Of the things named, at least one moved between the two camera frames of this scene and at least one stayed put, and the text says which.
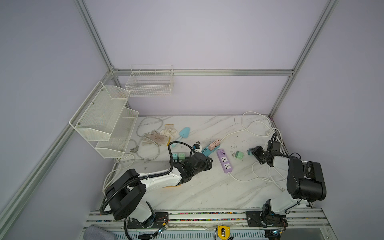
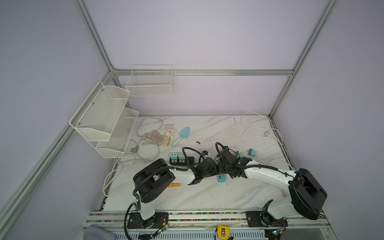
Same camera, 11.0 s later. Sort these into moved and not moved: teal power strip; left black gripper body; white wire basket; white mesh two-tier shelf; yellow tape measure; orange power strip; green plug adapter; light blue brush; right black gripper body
Moved: right black gripper body; teal power strip; left black gripper body
Not moved: green plug adapter; light blue brush; orange power strip; white mesh two-tier shelf; yellow tape measure; white wire basket
